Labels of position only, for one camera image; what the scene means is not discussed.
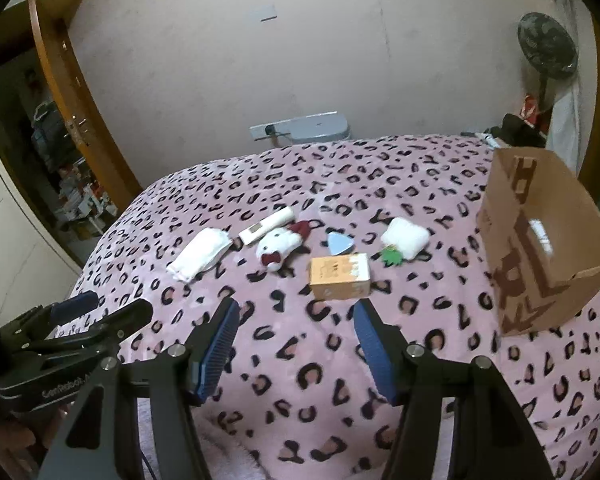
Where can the white folded sock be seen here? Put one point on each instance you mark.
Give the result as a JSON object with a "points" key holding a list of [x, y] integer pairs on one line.
{"points": [[200, 252]]}

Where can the white plush with green leaf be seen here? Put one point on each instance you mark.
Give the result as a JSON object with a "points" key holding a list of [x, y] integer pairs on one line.
{"points": [[405, 240]]}

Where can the white plush cat toy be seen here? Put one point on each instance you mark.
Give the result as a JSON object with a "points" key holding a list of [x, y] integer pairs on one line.
{"points": [[280, 247]]}

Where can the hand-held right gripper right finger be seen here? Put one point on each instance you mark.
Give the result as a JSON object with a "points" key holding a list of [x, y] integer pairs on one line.
{"points": [[377, 355]]}

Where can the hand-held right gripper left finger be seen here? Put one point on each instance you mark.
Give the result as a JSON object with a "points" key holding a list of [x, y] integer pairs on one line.
{"points": [[217, 355]]}

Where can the wooden door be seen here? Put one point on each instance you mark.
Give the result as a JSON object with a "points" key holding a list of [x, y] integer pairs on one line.
{"points": [[80, 90]]}

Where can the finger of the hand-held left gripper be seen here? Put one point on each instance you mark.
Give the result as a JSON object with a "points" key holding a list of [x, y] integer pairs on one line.
{"points": [[75, 302], [125, 315]]}

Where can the white hanging towel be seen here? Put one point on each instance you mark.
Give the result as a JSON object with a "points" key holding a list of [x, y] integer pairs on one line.
{"points": [[565, 120]]}

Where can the wall power outlet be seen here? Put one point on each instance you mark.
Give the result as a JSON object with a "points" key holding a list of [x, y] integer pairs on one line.
{"points": [[260, 131]]}

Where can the pink leopard print blanket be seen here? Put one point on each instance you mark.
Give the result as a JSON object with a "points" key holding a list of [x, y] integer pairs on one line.
{"points": [[330, 385]]}

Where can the dark standing fan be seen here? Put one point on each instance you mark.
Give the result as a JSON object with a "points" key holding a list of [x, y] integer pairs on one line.
{"points": [[547, 45]]}

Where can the white tube with label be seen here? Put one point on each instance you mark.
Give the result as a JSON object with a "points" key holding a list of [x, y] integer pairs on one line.
{"points": [[267, 225]]}

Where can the brown cardboard box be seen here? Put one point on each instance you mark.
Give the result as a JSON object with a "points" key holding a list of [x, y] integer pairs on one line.
{"points": [[540, 260]]}

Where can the cluttered shelf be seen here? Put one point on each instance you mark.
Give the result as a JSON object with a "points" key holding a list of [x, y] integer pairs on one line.
{"points": [[70, 185]]}

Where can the tan cardboard box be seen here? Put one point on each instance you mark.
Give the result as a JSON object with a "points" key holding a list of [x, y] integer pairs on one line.
{"points": [[340, 276]]}

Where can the light blue triangular pick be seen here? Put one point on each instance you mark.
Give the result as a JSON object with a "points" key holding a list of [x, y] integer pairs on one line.
{"points": [[339, 242]]}

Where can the dark bag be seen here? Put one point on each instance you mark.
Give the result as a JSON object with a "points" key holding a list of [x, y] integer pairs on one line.
{"points": [[512, 132]]}

